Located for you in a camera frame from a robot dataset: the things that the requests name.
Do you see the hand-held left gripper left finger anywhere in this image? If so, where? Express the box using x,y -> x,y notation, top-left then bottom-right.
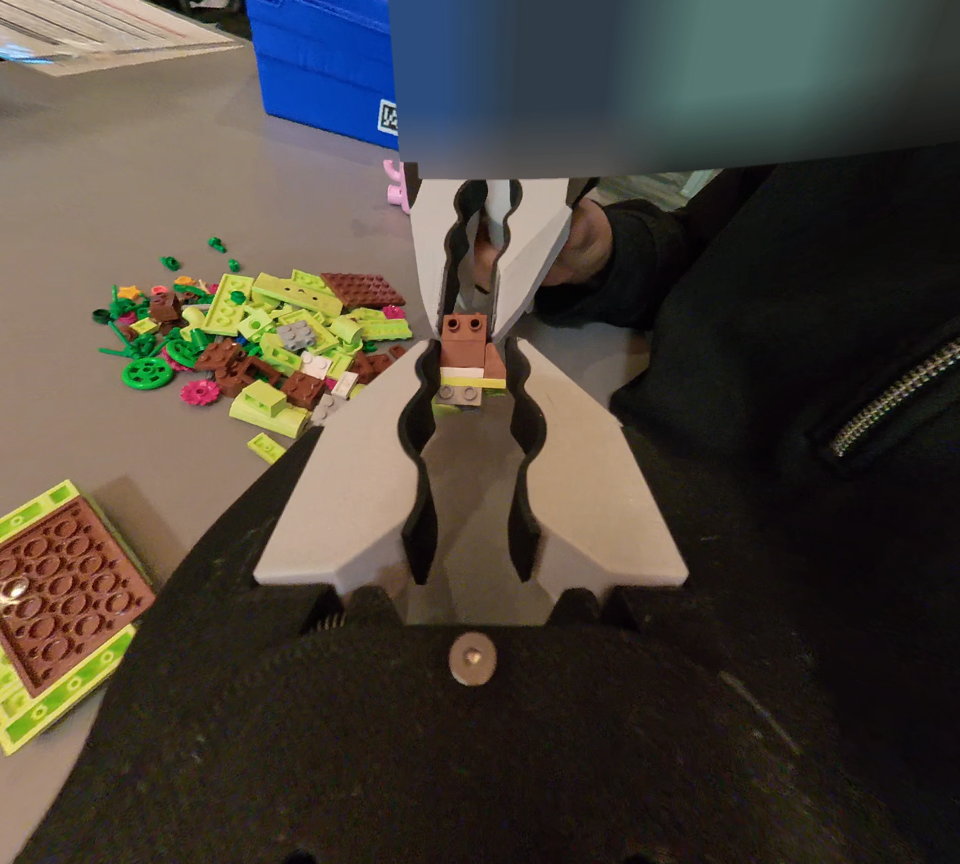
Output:
253,338 -> 444,621

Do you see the lime curved slope piece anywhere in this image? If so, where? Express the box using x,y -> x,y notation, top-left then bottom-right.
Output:
228,381 -> 312,440

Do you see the blue plastic bin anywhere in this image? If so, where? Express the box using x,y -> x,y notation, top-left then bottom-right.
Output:
240,0 -> 399,150

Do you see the large lime brick assembly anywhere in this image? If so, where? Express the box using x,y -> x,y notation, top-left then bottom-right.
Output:
0,480 -> 157,757

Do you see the laminated paper sheet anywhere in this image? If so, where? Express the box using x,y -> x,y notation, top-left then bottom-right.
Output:
0,0 -> 242,78

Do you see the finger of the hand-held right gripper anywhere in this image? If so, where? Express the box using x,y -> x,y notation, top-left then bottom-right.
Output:
489,179 -> 576,342
409,179 -> 466,340

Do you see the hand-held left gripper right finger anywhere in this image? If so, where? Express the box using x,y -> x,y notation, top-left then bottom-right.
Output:
504,338 -> 690,621

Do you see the brown square brick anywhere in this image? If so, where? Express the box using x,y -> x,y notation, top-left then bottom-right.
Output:
281,371 -> 328,410

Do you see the person's right forearm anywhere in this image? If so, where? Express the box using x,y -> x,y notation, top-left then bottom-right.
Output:
536,197 -> 693,334

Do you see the person's black jacket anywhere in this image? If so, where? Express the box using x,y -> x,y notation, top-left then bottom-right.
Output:
611,144 -> 960,864

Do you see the person's right hand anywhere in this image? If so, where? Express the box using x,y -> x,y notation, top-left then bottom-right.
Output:
540,200 -> 616,288

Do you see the pile of loose toy bricks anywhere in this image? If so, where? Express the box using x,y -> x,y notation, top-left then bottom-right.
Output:
93,236 -> 414,427

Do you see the lime brown brick chunk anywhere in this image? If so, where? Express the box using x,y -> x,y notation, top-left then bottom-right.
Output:
435,313 -> 510,407

